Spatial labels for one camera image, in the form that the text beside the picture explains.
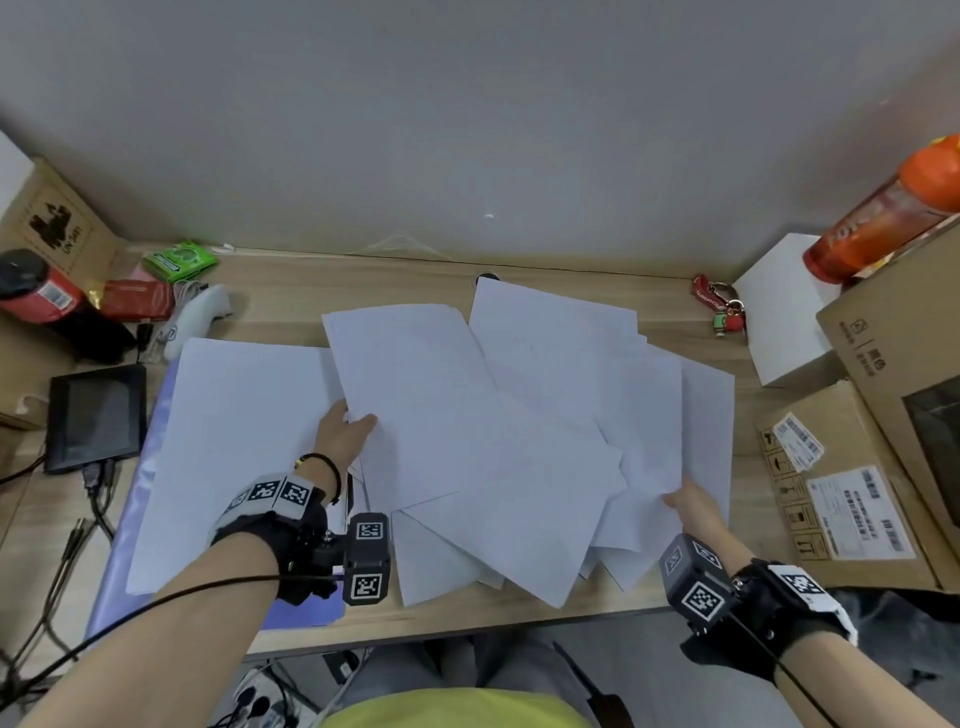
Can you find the person's left hand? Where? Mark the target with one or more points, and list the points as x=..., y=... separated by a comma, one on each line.
x=337, y=439

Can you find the person's right hand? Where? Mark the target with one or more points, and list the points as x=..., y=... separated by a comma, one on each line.
x=705, y=517

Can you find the tidy white paper stack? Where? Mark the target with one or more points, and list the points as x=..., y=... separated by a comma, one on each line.
x=225, y=435

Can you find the blue plastic folder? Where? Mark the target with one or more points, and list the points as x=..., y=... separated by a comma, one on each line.
x=300, y=613

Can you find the pile of white papers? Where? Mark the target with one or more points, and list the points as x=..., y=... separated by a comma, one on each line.
x=525, y=465

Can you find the person's right forearm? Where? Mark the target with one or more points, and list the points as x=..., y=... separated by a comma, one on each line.
x=847, y=690

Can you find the person's left forearm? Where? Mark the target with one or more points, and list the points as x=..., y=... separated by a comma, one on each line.
x=150, y=652

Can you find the person's yellow shirt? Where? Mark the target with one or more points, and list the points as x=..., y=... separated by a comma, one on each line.
x=457, y=712

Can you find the flat cardboard box with labels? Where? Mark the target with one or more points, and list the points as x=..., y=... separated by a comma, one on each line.
x=840, y=420

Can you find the white handheld controller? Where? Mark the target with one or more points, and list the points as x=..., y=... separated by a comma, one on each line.
x=195, y=315

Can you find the clear tape piece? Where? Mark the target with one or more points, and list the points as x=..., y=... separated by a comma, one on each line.
x=405, y=247

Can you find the small white box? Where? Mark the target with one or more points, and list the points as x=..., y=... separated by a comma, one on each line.
x=780, y=322

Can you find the dark brown chair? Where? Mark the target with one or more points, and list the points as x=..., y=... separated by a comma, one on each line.
x=611, y=712

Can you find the green gum packet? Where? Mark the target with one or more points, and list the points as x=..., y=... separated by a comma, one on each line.
x=180, y=261

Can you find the small black tablet screen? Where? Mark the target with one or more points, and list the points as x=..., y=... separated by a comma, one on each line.
x=94, y=416

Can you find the red snack packet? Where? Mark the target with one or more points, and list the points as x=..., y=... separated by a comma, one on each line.
x=135, y=300

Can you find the large cardboard box with window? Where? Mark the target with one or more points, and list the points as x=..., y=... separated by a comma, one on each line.
x=885, y=322

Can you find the white power strip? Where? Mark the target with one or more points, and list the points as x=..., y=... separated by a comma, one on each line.
x=247, y=694

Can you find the gold foil wrapper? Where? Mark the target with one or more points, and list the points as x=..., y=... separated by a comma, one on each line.
x=94, y=296

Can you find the red can with black lid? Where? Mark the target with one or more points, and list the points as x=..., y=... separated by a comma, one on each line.
x=49, y=300

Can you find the plain brown cardboard box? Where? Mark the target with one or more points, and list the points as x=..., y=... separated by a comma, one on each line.
x=15, y=450

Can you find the orange drink bottle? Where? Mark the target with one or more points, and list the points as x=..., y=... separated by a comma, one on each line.
x=870, y=225

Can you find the brown box with white top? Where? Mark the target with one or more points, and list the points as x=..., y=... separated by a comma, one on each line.
x=67, y=217

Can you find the black wrist camera with markers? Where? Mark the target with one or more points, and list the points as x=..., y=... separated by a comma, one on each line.
x=694, y=577
x=367, y=559

